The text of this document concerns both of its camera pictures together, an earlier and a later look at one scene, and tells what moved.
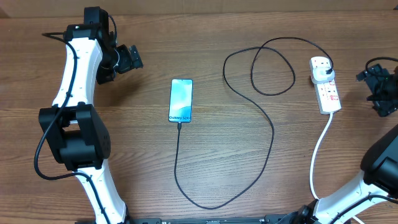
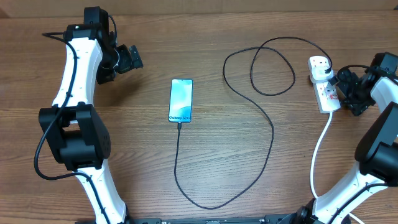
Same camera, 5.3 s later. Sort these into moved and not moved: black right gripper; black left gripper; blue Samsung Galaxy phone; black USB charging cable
Moved: black right gripper
Not moved: black left gripper; blue Samsung Galaxy phone; black USB charging cable
